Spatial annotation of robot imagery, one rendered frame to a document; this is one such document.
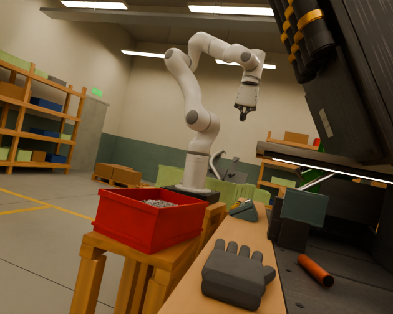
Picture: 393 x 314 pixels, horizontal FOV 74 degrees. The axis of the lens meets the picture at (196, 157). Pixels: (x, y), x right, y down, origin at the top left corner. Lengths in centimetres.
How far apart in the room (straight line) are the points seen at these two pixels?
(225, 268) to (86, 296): 52
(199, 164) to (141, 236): 68
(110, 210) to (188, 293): 47
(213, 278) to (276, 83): 802
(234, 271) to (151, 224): 35
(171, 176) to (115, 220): 114
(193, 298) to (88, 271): 50
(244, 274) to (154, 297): 40
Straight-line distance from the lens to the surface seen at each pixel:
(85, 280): 83
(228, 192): 166
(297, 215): 67
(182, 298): 34
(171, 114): 867
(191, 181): 132
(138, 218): 71
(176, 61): 147
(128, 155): 916
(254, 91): 128
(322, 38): 53
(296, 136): 741
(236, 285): 35
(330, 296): 49
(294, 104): 812
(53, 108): 665
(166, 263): 70
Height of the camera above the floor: 106
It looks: level
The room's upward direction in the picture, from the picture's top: 12 degrees clockwise
